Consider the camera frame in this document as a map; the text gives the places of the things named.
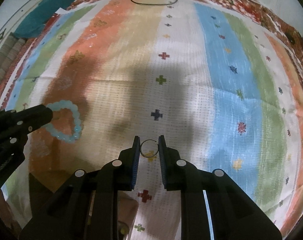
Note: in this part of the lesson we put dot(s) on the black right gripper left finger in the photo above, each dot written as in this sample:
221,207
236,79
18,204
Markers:
121,173

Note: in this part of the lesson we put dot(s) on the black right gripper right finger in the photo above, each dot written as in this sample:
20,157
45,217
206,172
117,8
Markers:
177,174

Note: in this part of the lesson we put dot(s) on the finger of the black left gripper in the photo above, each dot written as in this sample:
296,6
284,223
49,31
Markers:
28,120

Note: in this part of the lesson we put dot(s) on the striped brown pillow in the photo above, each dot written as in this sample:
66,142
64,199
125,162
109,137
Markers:
8,53

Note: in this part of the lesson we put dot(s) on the striped colourful cloth mat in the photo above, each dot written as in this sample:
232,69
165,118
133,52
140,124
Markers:
166,79

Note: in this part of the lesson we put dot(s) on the teal quilted blanket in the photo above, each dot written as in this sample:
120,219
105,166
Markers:
34,23

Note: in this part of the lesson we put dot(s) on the red brown floral bedsheet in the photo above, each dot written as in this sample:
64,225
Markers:
241,0

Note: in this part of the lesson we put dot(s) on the small black object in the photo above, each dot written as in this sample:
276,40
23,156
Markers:
290,38

